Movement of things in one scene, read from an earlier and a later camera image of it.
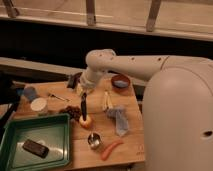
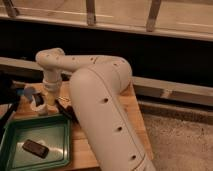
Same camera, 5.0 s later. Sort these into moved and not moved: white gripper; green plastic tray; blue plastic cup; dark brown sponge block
Moved: white gripper
Not moved: blue plastic cup; dark brown sponge block; green plastic tray
